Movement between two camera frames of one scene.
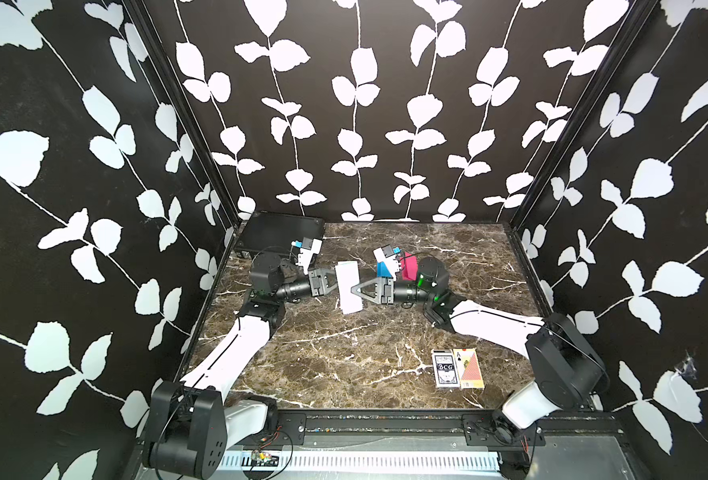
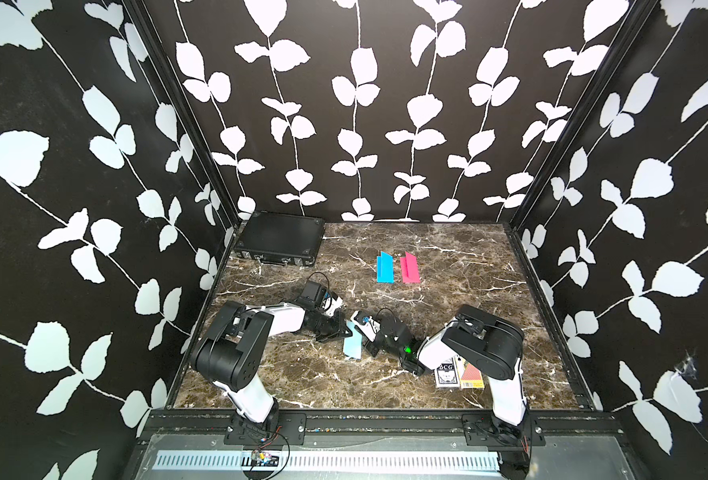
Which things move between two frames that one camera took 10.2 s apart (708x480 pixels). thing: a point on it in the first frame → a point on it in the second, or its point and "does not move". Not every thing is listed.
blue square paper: (382, 270) does not move
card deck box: (468, 369) does not move
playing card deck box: (444, 368) does not move
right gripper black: (385, 293) → (370, 346)
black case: (278, 230) does not move
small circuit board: (264, 458) does not move
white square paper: (347, 273) → (352, 346)
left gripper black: (318, 284) → (336, 331)
